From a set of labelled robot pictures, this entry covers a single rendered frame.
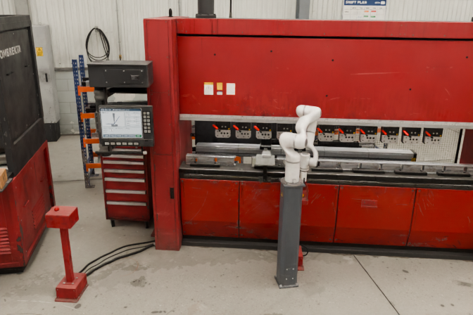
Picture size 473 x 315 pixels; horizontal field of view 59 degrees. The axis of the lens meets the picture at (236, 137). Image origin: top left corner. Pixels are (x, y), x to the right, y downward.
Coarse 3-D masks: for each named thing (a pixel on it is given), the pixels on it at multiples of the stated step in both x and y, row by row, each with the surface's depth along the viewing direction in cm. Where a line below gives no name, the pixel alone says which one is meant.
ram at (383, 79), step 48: (192, 48) 388; (240, 48) 385; (288, 48) 381; (336, 48) 378; (384, 48) 375; (432, 48) 372; (192, 96) 402; (240, 96) 398; (288, 96) 395; (336, 96) 391; (384, 96) 388; (432, 96) 384
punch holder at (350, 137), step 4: (340, 128) 400; (344, 128) 400; (348, 128) 399; (352, 128) 399; (340, 132) 401; (344, 132) 401; (348, 132) 401; (352, 132) 400; (340, 136) 402; (344, 136) 402; (348, 136) 403; (352, 136) 403; (340, 140) 403; (344, 140) 403; (348, 140) 403; (352, 140) 403
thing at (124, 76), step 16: (96, 64) 343; (112, 64) 343; (128, 64) 344; (144, 64) 345; (96, 80) 348; (112, 80) 347; (128, 80) 348; (144, 80) 348; (96, 96) 361; (96, 112) 366; (96, 128) 369
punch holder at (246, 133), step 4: (236, 124) 407; (240, 124) 407; (244, 124) 406; (248, 124) 406; (240, 128) 408; (244, 128) 407; (248, 128) 407; (236, 132) 409; (240, 132) 409; (244, 132) 408; (248, 132) 408; (236, 136) 410; (240, 136) 410; (244, 136) 410; (248, 136) 410
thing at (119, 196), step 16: (112, 160) 446; (128, 160) 446; (144, 160) 443; (112, 176) 452; (128, 176) 450; (144, 176) 449; (112, 192) 455; (128, 192) 454; (144, 192) 452; (112, 208) 464; (128, 208) 462; (144, 208) 461; (112, 224) 471
